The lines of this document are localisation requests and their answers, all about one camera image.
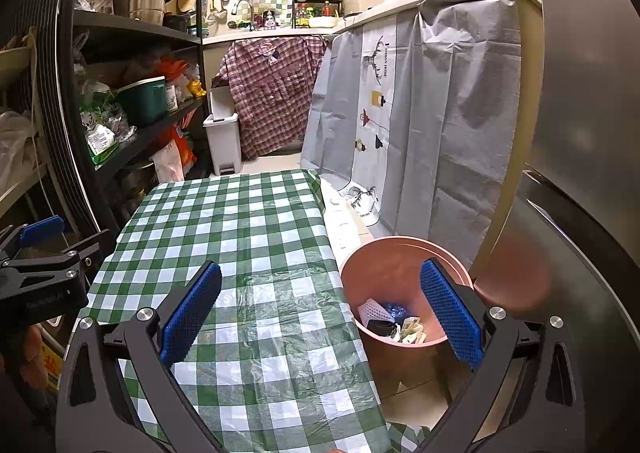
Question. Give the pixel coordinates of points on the yellow packet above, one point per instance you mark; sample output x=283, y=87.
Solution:
x=196, y=88

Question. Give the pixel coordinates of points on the white jar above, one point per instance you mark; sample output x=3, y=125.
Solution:
x=171, y=98

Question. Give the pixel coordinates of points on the person's left hand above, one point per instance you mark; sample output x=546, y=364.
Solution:
x=37, y=353

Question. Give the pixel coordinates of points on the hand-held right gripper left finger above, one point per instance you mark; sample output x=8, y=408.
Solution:
x=192, y=313

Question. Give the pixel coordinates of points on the blue plastic bag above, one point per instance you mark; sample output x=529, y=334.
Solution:
x=395, y=309

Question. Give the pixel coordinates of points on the green and white packet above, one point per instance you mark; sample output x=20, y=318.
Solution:
x=102, y=133

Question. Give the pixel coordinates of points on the black spice rack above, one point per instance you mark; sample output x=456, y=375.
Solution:
x=317, y=8

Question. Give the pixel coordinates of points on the green pot with white lid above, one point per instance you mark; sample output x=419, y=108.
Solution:
x=145, y=103

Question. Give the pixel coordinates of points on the white pedal bin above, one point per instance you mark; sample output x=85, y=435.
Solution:
x=222, y=143

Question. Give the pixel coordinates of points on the green checked tablecloth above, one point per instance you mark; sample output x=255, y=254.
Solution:
x=275, y=283

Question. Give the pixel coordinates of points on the pink plastic bucket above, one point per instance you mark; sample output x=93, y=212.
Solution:
x=390, y=258

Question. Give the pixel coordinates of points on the metal faucet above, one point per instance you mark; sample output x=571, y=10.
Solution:
x=248, y=8

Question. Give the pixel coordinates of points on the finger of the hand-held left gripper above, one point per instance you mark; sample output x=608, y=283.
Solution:
x=75, y=254
x=40, y=230

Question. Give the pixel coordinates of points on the black shelf rack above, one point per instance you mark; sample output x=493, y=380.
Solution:
x=130, y=30

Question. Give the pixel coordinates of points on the white foam net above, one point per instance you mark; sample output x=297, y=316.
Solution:
x=372, y=309

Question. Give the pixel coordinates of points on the white plastic bag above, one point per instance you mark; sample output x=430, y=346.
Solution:
x=15, y=148

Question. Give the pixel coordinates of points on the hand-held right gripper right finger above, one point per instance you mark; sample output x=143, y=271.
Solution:
x=450, y=315

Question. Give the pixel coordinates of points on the white dish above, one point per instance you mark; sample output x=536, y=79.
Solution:
x=325, y=22

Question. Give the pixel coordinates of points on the black tape roll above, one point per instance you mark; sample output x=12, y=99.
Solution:
x=382, y=329

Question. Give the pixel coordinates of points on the yellow package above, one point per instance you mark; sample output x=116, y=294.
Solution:
x=54, y=365

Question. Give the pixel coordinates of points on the white and orange bag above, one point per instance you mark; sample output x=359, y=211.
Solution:
x=170, y=158

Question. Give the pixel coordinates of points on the white long panel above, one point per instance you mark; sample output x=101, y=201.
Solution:
x=345, y=228

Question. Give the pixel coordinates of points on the orange bag on shelf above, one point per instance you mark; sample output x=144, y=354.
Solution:
x=172, y=70

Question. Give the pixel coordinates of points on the grey printed curtain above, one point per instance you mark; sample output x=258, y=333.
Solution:
x=440, y=133

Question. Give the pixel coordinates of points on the red plaid cloth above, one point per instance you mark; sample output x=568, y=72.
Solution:
x=270, y=93

